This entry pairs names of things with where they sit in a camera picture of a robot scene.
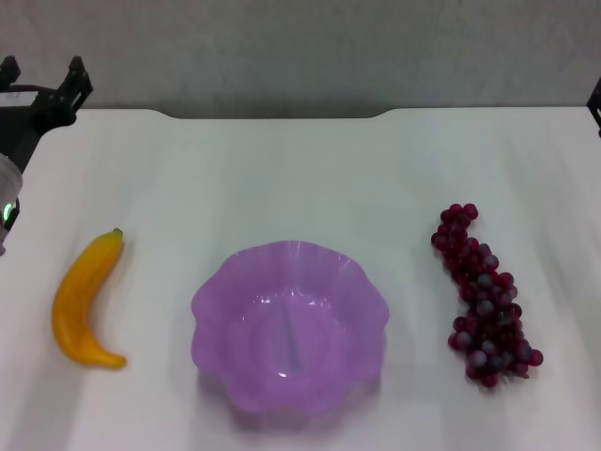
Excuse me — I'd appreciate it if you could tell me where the purple wavy plastic plate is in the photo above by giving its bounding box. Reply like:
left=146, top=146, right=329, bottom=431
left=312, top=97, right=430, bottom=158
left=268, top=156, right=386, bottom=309
left=190, top=240, right=391, bottom=418

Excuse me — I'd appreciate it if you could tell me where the red grape bunch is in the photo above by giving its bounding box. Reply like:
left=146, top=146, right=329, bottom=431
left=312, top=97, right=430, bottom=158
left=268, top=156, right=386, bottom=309
left=430, top=202, right=545, bottom=389

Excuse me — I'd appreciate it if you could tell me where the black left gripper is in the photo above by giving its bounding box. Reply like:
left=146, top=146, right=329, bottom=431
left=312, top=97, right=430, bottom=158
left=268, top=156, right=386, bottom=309
left=0, top=54, right=94, bottom=171

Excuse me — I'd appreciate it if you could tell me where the yellow banana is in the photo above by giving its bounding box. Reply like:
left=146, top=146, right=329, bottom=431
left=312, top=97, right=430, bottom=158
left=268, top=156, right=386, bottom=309
left=51, top=227, right=128, bottom=371

